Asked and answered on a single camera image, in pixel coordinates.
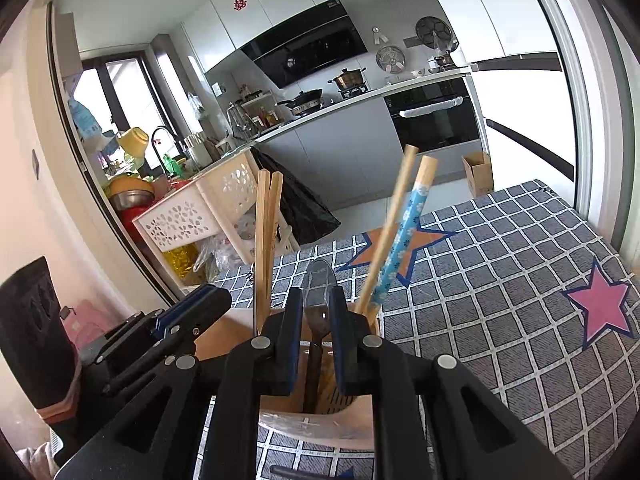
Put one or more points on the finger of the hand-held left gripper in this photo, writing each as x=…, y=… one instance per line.
x=200, y=302
x=150, y=360

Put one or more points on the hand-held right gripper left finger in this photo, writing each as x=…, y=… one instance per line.
x=290, y=350

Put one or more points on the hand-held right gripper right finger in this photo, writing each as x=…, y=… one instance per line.
x=341, y=345

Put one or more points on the beige plastic utensil holder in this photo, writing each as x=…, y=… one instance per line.
x=315, y=425

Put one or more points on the blue patterned wooden chopstick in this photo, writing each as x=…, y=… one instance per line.
x=405, y=230

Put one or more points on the person's left forearm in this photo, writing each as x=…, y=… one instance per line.
x=35, y=340

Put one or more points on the pink plastic folding stool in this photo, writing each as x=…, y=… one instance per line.
x=87, y=322

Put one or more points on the clear plastic bags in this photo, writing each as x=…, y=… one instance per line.
x=225, y=255

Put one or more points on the beige plastic storage cart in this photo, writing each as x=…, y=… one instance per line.
x=175, y=220

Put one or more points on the red container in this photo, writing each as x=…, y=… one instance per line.
x=131, y=220

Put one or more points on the metal bowl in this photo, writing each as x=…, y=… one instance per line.
x=131, y=195

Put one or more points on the black garbage bag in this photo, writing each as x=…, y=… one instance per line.
x=305, y=205

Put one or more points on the metal canister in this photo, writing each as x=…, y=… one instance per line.
x=197, y=152

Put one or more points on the grey checked star tablecloth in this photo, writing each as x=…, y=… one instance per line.
x=500, y=335

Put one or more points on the yellow plastic bowl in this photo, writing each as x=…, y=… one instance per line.
x=132, y=142

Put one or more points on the kitchen faucet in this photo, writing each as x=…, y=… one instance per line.
x=159, y=132

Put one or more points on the glass kettle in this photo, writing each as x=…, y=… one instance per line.
x=239, y=120

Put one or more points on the white plastic bag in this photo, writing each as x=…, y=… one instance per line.
x=196, y=106

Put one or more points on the spice rack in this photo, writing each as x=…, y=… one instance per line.
x=262, y=110

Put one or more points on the blue hanging bag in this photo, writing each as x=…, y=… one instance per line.
x=85, y=117

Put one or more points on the cardboard box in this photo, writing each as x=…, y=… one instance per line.
x=477, y=175

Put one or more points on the black wok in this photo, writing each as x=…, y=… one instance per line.
x=302, y=100

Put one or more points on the black built-in oven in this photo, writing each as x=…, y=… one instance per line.
x=435, y=125

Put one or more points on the copper pot with lid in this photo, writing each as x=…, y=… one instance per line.
x=349, y=79

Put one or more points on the black range hood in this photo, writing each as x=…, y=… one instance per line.
x=310, y=45

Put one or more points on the white refrigerator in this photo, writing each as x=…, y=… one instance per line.
x=520, y=110

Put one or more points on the red paper decoration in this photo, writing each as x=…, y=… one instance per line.
x=240, y=3

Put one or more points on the round black rack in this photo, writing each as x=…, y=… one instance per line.
x=434, y=32

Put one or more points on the wall switch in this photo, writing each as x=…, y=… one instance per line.
x=35, y=163

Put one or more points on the white wall socket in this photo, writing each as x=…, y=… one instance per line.
x=217, y=89

